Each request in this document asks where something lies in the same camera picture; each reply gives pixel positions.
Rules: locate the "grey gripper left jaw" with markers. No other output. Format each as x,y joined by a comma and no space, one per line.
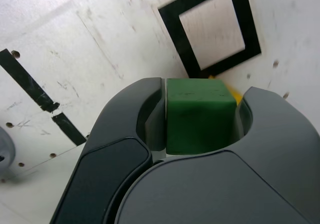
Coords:
112,146

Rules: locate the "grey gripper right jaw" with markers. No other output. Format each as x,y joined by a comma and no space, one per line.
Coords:
225,189

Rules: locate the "green cube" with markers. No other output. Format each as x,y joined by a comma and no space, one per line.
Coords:
200,119

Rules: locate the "yellow cube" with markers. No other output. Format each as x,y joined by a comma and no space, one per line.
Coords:
237,96

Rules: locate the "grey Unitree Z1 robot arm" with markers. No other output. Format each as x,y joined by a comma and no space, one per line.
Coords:
5,149

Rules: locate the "black tape square outline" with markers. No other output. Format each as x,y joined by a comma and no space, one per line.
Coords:
170,19

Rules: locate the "black tape strip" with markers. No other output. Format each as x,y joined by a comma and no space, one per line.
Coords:
25,81

